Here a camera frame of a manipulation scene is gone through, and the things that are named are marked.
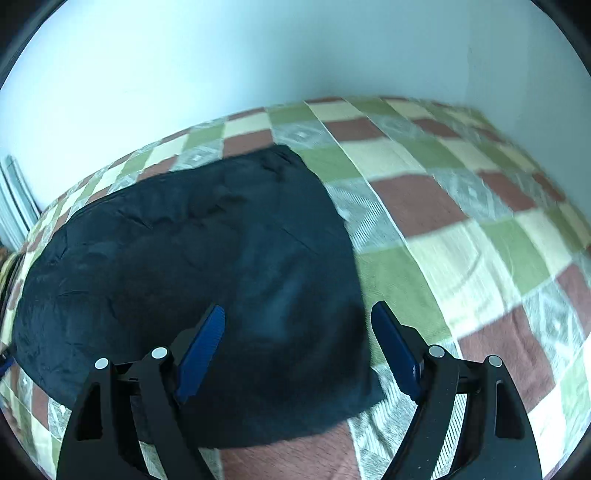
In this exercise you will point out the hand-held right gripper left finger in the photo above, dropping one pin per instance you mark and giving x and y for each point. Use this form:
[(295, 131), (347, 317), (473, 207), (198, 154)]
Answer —
[(203, 350)]

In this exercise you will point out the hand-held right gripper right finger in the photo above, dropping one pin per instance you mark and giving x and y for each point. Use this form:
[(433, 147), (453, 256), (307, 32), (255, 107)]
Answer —
[(397, 350)]

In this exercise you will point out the black quilted jacket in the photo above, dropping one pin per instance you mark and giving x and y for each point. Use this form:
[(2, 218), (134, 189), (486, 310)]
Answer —
[(184, 240)]

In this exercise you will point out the checkered bed quilt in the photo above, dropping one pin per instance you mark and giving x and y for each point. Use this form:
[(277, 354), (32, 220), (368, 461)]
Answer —
[(461, 258)]

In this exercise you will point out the striped padded headboard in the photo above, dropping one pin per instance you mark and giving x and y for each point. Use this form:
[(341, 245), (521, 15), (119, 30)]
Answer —
[(14, 207)]

